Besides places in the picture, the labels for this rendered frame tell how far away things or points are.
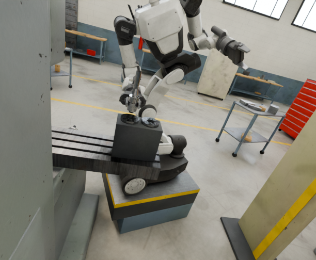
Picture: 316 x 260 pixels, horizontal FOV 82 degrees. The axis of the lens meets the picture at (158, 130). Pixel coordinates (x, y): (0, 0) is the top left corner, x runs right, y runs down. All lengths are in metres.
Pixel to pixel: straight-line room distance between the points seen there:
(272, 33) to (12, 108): 9.78
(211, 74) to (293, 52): 4.84
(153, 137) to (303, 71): 10.64
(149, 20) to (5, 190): 1.01
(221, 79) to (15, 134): 6.61
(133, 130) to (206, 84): 6.01
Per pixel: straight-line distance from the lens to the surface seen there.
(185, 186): 1.74
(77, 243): 1.52
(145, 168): 0.93
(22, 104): 0.41
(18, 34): 0.39
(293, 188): 1.77
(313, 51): 11.23
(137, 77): 0.81
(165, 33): 1.20
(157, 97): 1.35
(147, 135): 0.86
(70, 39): 8.74
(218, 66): 6.72
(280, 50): 10.27
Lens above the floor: 1.52
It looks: 27 degrees down
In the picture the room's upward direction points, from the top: 15 degrees clockwise
